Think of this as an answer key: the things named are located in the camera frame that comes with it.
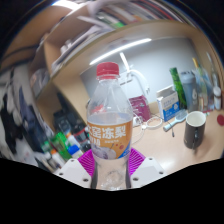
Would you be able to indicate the green refill pouch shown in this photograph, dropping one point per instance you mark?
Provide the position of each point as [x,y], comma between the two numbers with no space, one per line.
[60,144]

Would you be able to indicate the black mug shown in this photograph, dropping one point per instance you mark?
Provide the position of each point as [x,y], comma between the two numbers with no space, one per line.
[194,133]

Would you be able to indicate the under-shelf light strip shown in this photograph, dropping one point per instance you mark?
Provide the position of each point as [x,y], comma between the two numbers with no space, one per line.
[120,50]

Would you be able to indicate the dark hanging clothes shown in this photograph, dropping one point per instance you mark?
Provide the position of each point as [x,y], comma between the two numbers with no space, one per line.
[13,120]

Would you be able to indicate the white gooseneck stand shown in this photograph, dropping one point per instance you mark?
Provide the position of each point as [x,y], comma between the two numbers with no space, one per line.
[140,76]

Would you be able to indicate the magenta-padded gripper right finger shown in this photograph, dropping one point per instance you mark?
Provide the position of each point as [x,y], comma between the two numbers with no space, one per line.
[136,161]

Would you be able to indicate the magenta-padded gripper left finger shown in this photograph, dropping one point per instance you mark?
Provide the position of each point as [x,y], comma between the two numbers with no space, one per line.
[86,163]

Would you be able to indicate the light blue hairbrush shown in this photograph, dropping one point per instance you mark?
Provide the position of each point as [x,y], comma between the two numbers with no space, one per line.
[178,118]

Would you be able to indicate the black bag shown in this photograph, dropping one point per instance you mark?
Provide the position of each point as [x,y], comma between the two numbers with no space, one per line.
[68,116]

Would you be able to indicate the clear orange-label drink bottle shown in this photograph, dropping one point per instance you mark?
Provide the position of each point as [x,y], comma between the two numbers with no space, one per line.
[110,133]

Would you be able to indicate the white lidded jar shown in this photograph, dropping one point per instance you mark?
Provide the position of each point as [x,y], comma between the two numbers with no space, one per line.
[217,99]

